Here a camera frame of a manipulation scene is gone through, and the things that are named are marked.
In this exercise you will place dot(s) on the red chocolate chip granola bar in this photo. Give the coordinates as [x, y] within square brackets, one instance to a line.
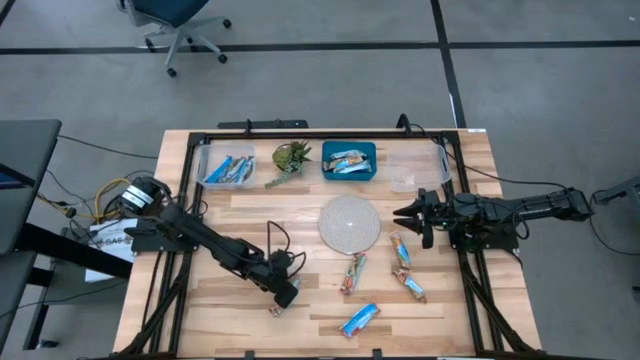
[353, 273]
[360, 320]

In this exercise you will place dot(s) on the potted succulent plant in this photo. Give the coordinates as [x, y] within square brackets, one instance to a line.
[287, 157]

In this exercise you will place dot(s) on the blue wrapper granola bar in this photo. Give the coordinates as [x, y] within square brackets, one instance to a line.
[218, 171]

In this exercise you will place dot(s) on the black metal table frame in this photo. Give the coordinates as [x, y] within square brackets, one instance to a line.
[325, 135]

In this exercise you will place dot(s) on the clear plastic bin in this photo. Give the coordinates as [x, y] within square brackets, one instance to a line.
[420, 155]
[220, 150]

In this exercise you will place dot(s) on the green orange Chewy granola bar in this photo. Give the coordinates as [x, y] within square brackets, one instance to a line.
[400, 250]

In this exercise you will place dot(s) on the round woven placemat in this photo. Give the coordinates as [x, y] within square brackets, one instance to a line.
[350, 225]

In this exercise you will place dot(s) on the blue office chair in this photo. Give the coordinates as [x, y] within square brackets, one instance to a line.
[170, 10]

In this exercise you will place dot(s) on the white paper sheet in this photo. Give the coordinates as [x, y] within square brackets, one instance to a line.
[107, 235]

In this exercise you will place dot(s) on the grey desk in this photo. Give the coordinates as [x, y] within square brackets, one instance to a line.
[25, 160]

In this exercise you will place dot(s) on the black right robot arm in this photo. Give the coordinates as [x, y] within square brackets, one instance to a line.
[540, 205]

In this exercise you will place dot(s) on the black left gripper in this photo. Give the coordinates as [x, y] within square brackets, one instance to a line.
[272, 279]

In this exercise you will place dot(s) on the blue plastic bin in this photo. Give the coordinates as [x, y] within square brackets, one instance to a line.
[325, 150]

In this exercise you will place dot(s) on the blue white granola bar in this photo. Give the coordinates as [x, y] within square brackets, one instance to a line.
[248, 167]

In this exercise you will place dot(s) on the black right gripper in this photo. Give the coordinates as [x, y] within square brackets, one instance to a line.
[435, 215]

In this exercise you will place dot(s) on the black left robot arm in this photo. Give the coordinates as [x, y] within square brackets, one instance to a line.
[215, 242]

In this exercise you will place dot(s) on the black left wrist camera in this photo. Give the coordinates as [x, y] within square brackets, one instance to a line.
[282, 260]

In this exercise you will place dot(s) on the black power strip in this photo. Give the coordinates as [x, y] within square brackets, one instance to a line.
[265, 124]

